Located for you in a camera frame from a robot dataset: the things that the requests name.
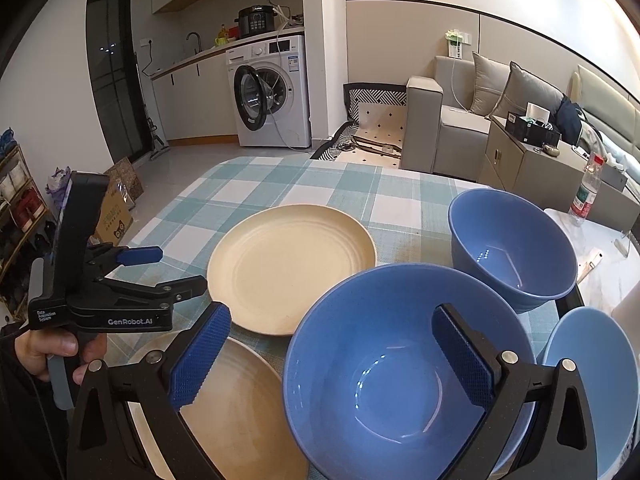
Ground group of assorted shoes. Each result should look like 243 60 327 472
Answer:
0 127 51 281

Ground padded bed headboard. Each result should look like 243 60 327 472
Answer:
570 64 640 126

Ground wooden shoe rack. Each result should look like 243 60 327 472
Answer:
0 127 56 311

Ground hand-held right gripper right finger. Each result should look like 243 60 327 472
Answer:
431 303 598 480

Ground upright vacuum cleaner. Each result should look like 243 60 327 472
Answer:
134 50 171 161

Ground brown patterned board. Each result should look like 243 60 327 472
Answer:
104 156 145 207

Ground checked tablecloth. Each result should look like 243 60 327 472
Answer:
107 156 583 480

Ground beige side cabinet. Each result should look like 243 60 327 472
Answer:
477 115 626 211

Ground grey sofa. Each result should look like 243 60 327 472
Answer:
406 55 493 181

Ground black box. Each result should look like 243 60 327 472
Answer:
505 111 562 145

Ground kitchen knife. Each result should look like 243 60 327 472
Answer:
577 247 603 283

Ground light grey cushion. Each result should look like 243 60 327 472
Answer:
470 51 511 116

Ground person's left hand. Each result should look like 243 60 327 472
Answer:
14 329 108 386

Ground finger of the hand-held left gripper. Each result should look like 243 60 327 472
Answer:
87 274 208 311
85 244 164 281

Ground white washing machine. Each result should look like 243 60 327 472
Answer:
226 35 312 149

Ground dark grey cushion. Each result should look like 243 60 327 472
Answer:
487 61 566 121

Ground black pressure cooker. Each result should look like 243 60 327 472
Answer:
236 5 277 38

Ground cream plate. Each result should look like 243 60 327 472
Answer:
206 204 377 337
124 332 312 480

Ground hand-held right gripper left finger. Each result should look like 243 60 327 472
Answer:
66 301 233 480

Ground light blue bowl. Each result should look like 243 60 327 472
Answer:
541 306 635 480

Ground marble side table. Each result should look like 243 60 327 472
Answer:
542 207 640 321

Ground purple bag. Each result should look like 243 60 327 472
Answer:
46 166 76 211

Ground grey open box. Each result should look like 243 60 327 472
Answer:
597 157 627 192

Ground plastic water bottle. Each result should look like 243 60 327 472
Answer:
568 152 605 227

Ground lower kitchen cabinets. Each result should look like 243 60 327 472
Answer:
150 45 238 143

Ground cardboard box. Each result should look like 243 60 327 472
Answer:
94 187 136 247

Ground dark glass door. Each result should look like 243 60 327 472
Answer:
86 0 151 161

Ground wall socket with green charger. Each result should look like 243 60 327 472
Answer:
444 29 473 60

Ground dark blue bowl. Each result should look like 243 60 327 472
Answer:
447 188 579 314
282 262 540 480

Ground person's left forearm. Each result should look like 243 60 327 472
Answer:
0 320 76 480

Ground dark blue jacket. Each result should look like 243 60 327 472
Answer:
555 95 583 141

